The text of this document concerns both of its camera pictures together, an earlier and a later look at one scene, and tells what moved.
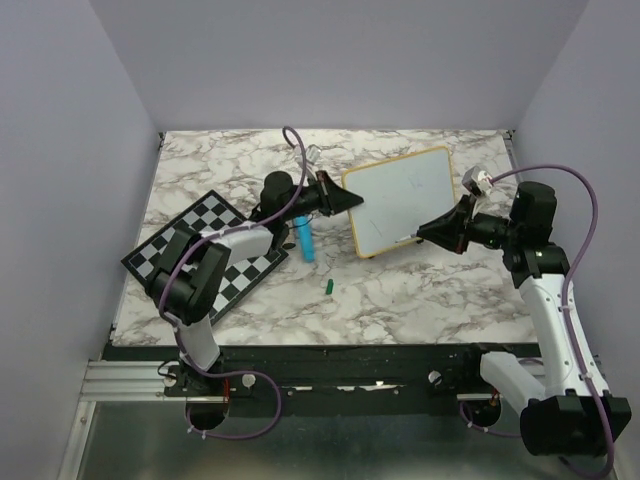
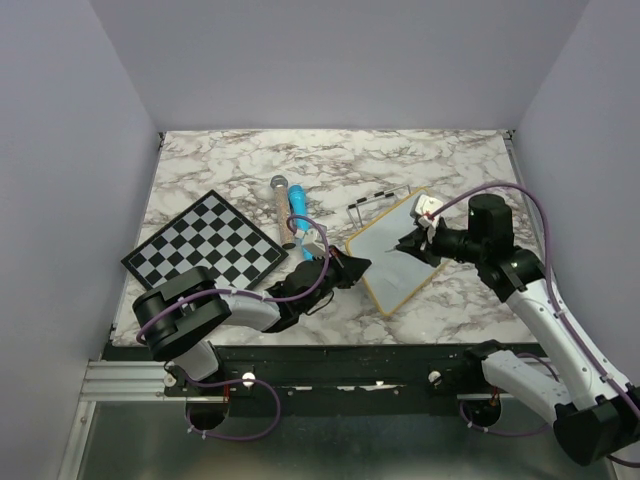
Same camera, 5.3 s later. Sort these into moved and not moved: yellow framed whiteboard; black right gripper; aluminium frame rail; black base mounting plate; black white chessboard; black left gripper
Moved: black left gripper; yellow framed whiteboard; black right gripper
Not moved: black base mounting plate; aluminium frame rail; black white chessboard
